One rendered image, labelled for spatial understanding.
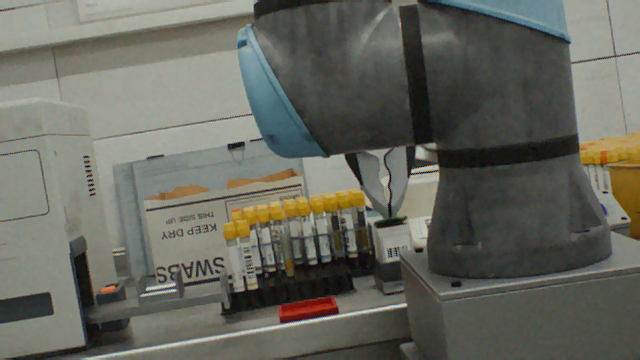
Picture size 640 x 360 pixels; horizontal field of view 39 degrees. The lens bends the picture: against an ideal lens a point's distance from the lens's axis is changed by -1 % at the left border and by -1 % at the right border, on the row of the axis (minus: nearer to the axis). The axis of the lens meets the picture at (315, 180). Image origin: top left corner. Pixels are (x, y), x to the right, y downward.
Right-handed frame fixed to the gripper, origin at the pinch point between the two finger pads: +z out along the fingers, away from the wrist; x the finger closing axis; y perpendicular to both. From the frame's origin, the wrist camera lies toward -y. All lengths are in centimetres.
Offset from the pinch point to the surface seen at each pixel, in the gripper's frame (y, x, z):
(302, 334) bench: -10.8, 13.4, 11.2
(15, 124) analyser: -6.4, 41.9, -17.4
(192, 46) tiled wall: 57, 24, -30
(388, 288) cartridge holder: -3.8, 2.1, 9.0
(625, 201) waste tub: 6.1, -32.6, 4.7
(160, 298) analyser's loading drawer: -5.0, 29.1, 5.4
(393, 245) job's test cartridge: -1.6, 0.4, 4.3
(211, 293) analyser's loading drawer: -5.2, 23.1, 5.8
